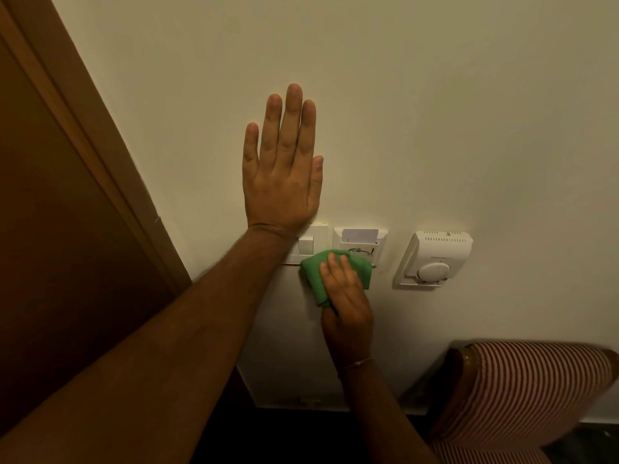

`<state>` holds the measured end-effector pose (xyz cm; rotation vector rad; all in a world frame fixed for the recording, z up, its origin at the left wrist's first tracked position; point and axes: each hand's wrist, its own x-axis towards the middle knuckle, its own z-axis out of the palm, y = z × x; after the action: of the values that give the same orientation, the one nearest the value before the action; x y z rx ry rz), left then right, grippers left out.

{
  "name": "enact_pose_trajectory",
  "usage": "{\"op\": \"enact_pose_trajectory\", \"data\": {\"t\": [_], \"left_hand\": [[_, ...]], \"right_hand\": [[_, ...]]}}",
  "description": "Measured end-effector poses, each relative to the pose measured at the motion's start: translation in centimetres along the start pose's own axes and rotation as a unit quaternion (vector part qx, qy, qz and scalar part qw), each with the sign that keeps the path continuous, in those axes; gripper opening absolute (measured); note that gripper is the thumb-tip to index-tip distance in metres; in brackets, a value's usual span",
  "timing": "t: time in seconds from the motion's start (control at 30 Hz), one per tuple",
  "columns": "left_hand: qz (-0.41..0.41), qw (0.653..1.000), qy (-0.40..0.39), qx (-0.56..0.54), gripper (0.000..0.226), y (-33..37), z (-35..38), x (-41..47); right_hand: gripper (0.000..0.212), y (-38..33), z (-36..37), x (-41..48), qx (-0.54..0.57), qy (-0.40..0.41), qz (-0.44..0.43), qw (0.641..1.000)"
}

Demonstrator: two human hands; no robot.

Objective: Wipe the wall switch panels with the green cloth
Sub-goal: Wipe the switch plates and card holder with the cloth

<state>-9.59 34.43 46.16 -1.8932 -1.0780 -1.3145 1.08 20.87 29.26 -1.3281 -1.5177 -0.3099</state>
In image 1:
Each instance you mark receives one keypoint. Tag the white key card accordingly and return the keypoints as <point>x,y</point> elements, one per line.
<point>360,235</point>

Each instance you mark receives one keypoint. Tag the brown wooden door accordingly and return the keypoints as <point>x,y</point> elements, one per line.
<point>67,246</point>

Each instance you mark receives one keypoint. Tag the person's left thumb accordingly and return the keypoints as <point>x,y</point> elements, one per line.
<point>317,181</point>

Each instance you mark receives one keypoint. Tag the striped upholstered chair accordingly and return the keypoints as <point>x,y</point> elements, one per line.
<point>512,401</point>

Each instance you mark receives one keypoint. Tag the wooden door frame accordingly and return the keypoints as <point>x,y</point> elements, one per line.
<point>96,140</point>

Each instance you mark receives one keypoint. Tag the person's right hand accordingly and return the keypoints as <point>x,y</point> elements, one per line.
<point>347,314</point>

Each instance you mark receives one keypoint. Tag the person's right fingers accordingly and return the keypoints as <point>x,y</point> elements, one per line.
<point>338,277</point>

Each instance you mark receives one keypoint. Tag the person's left little finger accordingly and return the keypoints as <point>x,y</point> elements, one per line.
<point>250,145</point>

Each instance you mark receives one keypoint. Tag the person's right forearm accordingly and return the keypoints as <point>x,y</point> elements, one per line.
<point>382,415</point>

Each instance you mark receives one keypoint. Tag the green cleaning cloth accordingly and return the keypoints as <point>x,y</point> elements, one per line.
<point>323,280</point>

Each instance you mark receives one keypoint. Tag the person's left forearm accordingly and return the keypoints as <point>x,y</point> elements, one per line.
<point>145,357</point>

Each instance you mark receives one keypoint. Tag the white wall thermostat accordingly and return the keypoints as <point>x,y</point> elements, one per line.
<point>433,259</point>

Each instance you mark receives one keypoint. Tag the person's left hand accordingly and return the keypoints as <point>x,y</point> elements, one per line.
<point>282,188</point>

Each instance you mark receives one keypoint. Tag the white light switch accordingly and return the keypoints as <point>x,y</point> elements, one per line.
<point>309,244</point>

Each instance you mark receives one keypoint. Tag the white key card holder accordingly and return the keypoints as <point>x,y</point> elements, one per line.
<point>360,246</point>

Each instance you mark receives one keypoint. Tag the person's left middle finger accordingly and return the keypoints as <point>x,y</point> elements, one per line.
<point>289,120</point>

